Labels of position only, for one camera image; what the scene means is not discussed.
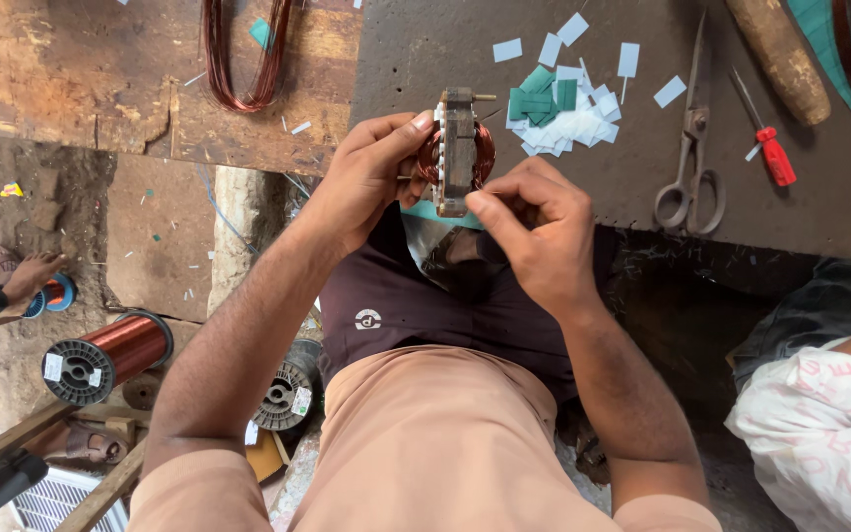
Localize wooden mallet handle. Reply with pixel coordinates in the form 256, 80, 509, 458
724, 0, 833, 127

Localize brown cardboard piece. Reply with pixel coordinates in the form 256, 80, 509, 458
244, 427, 292, 483

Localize brown sandal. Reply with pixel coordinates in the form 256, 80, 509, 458
64, 420, 130, 466

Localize heap of green paper pieces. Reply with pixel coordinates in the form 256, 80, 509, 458
507, 65, 579, 127

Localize red handled screwdriver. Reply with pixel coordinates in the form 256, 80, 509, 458
727, 66, 798, 189

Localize person's right hand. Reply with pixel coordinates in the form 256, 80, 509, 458
464, 156, 604, 320

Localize person's dark shorts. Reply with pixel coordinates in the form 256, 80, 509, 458
317, 201, 619, 406

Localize green insulation sheet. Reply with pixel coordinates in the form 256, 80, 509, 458
787, 0, 851, 118

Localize grey empty wire spool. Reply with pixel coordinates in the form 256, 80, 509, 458
251, 337, 324, 433

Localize thin copper wire loop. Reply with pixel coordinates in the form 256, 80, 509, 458
200, 0, 294, 114

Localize wooden frame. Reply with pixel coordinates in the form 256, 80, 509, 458
0, 399, 153, 532

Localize person's left hand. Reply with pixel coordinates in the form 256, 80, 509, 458
298, 110, 439, 260

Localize worn wooden board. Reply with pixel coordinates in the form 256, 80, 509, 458
0, 0, 364, 177

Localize white metal grille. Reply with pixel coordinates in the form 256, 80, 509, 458
7, 465, 131, 532

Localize person's peach shirt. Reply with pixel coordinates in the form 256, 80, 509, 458
127, 344, 724, 532

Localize old metal scissors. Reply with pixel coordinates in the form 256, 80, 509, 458
654, 10, 728, 236

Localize rusty metal disc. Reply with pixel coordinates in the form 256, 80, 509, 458
122, 372, 164, 412

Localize blue spool of copper wire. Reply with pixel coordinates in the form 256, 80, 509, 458
22, 272, 78, 319

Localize motor stator with copper windings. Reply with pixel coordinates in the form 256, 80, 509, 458
416, 86, 498, 219

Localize black spool of copper wire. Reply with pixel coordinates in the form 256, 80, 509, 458
40, 310, 175, 406

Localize pile of white paper slips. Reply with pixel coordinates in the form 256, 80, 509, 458
505, 62, 623, 158

